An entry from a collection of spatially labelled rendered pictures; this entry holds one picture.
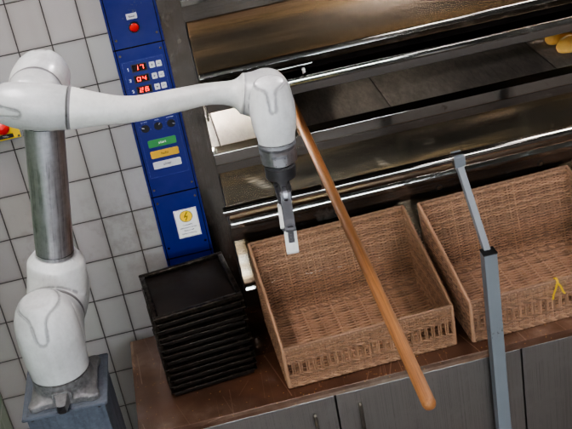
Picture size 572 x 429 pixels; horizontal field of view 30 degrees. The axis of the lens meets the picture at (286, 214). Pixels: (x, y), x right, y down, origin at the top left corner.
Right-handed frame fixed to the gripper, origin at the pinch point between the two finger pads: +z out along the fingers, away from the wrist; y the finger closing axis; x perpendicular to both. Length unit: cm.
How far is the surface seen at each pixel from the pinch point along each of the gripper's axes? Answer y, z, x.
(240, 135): -95, 10, -6
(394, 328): 32.0, 10.6, 19.2
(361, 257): -0.5, 9.6, 17.6
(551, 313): -41, 64, 82
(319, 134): -86, 11, 19
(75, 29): -81, -37, -50
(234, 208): -46.7, 13.2, -11.9
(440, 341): -40, 67, 45
